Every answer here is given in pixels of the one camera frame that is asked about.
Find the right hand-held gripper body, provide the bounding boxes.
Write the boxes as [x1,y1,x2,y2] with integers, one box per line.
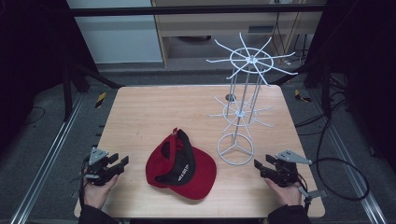
[264,149,329,201]

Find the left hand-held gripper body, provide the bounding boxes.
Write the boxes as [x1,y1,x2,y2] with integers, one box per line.
[70,147,124,187]

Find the red baseball cap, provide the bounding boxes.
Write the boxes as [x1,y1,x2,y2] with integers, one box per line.
[145,127,218,201]

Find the white wire rack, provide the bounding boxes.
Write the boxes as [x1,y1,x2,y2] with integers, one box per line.
[205,32,299,167]

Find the person's right hand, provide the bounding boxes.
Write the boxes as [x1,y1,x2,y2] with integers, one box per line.
[264,178,304,207]

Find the person's left hand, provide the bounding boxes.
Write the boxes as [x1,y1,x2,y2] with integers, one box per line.
[82,174,120,210]

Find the yellow black tape marker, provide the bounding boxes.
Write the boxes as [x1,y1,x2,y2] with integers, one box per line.
[94,91,107,109]
[293,89,312,104]

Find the black metal stand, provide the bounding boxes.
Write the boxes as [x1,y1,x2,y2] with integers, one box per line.
[61,59,125,123]
[270,57,333,119]

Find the white cabinet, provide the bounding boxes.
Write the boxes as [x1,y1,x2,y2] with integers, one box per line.
[65,0,163,65]

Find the dark curtain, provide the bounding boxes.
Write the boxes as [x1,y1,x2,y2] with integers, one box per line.
[306,0,396,174]
[0,0,99,157]

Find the light wooden desk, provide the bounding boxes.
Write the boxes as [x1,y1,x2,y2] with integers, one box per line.
[150,0,328,68]

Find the black horizontal bar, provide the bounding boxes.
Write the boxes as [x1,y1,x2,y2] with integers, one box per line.
[68,4,327,18]

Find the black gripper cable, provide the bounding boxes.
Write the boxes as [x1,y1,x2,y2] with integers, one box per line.
[78,155,88,208]

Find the aluminium floor rail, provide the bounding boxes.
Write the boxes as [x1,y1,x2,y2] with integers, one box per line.
[306,89,389,224]
[9,92,86,224]

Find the black floor cable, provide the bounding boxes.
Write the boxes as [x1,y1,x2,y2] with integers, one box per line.
[293,73,351,138]

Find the black looped cable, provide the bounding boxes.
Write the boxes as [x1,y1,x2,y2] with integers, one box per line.
[311,118,371,202]

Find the thin black cable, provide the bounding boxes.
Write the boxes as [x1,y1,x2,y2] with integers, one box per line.
[21,105,47,126]

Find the hanging black cables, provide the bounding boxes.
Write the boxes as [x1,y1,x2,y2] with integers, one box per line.
[270,11,310,66]

